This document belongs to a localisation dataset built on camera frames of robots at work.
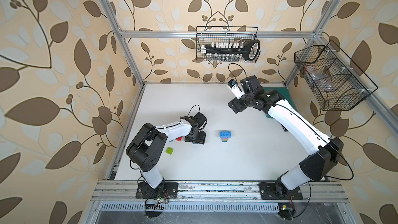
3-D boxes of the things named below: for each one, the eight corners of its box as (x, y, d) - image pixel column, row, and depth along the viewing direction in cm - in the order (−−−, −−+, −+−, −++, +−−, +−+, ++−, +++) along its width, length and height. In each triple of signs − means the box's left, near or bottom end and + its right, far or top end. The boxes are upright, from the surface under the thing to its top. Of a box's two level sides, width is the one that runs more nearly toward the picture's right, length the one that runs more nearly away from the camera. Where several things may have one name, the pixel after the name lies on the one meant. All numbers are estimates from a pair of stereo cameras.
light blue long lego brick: (219, 141, 92) (220, 136, 87) (219, 136, 94) (220, 131, 89) (230, 141, 92) (231, 136, 87) (229, 136, 94) (231, 131, 89)
